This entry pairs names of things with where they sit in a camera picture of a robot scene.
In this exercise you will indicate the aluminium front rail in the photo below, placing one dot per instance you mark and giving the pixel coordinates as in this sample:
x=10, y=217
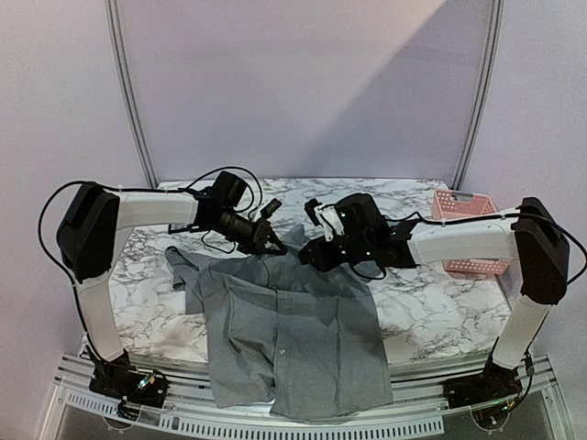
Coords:
x=419, y=409

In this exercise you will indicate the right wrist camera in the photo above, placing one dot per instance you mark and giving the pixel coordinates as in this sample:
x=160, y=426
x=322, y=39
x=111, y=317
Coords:
x=326, y=216

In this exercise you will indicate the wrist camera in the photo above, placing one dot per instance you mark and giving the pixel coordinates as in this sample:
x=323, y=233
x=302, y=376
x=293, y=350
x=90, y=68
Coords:
x=269, y=209
x=326, y=216

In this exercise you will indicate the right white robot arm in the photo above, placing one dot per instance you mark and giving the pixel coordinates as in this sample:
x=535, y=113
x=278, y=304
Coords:
x=355, y=231

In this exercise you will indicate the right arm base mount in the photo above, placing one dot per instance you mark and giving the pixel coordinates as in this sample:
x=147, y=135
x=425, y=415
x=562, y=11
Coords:
x=480, y=388

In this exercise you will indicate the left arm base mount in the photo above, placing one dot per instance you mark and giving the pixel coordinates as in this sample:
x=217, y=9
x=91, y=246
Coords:
x=130, y=384

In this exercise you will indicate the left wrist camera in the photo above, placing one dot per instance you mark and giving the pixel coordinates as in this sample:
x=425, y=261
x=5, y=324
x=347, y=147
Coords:
x=269, y=209

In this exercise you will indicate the wall aluminium post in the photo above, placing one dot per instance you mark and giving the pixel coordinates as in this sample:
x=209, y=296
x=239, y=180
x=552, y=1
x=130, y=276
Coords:
x=490, y=46
x=113, y=17

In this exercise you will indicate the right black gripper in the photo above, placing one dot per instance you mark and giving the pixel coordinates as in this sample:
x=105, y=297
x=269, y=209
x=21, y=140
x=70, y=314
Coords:
x=322, y=255

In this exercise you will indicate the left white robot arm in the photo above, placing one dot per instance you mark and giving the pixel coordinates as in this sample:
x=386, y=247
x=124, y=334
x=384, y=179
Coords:
x=86, y=238

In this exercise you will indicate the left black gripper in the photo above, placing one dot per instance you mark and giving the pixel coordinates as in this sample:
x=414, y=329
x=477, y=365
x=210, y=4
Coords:
x=256, y=244

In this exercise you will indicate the right wall aluminium post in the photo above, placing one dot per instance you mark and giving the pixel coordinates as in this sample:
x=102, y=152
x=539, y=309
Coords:
x=490, y=46

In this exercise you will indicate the pink plastic basket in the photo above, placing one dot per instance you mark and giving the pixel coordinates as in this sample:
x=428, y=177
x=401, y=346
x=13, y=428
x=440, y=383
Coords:
x=468, y=261

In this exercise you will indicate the grey button shirt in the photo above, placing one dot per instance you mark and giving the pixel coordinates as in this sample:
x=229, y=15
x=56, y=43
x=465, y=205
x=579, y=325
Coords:
x=278, y=331

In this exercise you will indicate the left wall aluminium post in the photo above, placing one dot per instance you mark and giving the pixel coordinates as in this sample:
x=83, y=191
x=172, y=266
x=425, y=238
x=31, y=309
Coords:
x=113, y=17

